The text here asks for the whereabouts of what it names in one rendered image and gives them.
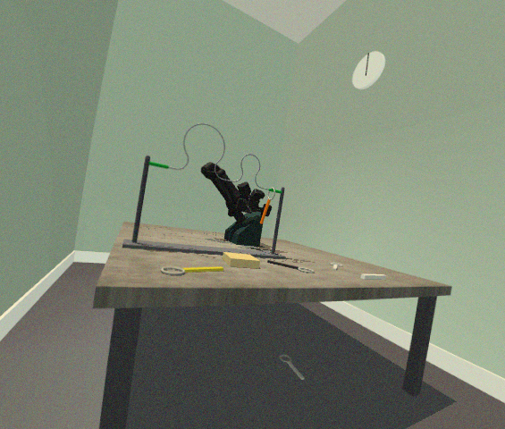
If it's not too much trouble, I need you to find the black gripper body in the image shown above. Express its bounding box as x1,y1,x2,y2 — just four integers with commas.
235,198,272,216

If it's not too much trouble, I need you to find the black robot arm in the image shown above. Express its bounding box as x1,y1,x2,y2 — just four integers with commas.
201,162,265,223

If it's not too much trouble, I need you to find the yellow bar with grey loop end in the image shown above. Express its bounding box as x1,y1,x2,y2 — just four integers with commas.
161,267,223,275

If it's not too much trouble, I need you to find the tan flat block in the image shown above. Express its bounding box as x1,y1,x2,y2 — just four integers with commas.
223,252,260,269

